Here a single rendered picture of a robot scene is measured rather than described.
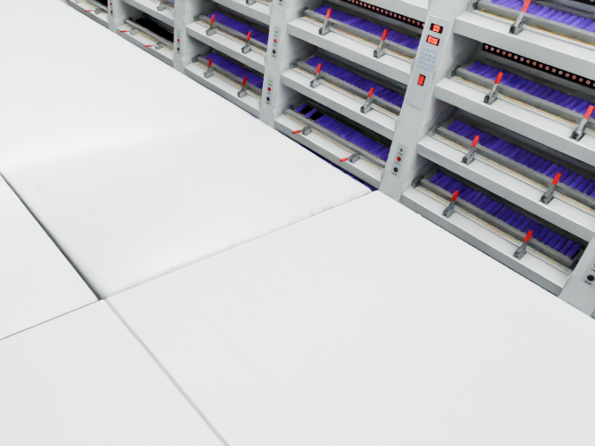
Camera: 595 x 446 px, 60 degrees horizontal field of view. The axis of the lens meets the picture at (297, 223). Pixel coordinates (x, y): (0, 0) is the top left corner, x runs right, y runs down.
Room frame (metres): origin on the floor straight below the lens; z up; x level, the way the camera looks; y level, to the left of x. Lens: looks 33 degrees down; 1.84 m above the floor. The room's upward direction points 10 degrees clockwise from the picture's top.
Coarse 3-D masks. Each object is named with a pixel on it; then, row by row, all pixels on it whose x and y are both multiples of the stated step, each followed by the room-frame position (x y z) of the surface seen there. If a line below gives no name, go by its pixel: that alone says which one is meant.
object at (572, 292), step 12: (588, 252) 1.24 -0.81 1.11; (588, 264) 1.23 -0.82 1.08; (576, 276) 1.24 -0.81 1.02; (564, 288) 1.25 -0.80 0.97; (576, 288) 1.23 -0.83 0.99; (588, 288) 1.21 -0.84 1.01; (564, 300) 1.24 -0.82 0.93; (576, 300) 1.22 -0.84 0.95; (588, 300) 1.20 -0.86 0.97; (588, 312) 1.19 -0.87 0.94
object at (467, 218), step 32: (416, 192) 1.65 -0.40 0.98; (448, 192) 1.62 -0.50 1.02; (480, 192) 1.62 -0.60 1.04; (448, 224) 1.52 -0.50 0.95; (480, 224) 1.49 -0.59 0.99; (512, 224) 1.48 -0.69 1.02; (544, 224) 1.47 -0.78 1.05; (512, 256) 1.37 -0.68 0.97; (544, 256) 1.36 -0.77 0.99; (576, 256) 1.36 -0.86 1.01
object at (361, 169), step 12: (300, 96) 2.21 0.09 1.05; (276, 108) 2.11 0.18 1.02; (288, 108) 2.14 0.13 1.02; (276, 120) 2.09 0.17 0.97; (288, 120) 2.09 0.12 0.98; (288, 132) 2.05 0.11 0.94; (300, 132) 2.01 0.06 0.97; (312, 132) 2.01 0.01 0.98; (312, 144) 1.95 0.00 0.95; (324, 144) 1.93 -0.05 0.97; (324, 156) 1.91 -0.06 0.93; (336, 156) 1.86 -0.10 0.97; (348, 156) 1.85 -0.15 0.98; (348, 168) 1.82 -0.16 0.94; (360, 168) 1.78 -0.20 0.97; (372, 168) 1.78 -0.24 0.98; (384, 168) 1.71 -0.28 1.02; (372, 180) 1.74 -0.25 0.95
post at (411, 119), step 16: (432, 0) 1.70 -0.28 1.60; (448, 0) 1.67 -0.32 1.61; (448, 16) 1.66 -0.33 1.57; (448, 32) 1.65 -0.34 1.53; (448, 48) 1.66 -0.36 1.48; (464, 48) 1.73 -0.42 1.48; (432, 80) 1.65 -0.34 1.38; (432, 96) 1.65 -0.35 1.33; (400, 112) 1.71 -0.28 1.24; (416, 112) 1.67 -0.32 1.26; (432, 112) 1.68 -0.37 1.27; (400, 128) 1.70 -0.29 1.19; (416, 128) 1.66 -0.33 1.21; (416, 144) 1.65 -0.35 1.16; (416, 160) 1.67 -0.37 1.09; (384, 176) 1.70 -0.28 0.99; (400, 176) 1.66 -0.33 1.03; (400, 192) 1.65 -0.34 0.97
